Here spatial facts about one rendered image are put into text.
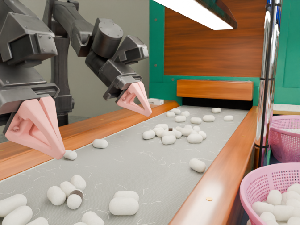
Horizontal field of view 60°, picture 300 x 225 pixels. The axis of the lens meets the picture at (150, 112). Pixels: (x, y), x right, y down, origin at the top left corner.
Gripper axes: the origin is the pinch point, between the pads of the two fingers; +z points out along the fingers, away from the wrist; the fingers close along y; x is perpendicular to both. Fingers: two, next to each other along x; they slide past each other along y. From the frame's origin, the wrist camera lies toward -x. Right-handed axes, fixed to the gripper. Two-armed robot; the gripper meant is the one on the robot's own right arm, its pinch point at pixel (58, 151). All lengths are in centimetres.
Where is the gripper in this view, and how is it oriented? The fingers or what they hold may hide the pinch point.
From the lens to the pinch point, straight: 35.9
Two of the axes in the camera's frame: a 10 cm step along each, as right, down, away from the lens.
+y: 4.5, -1.7, 8.8
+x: -5.7, 7.0, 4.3
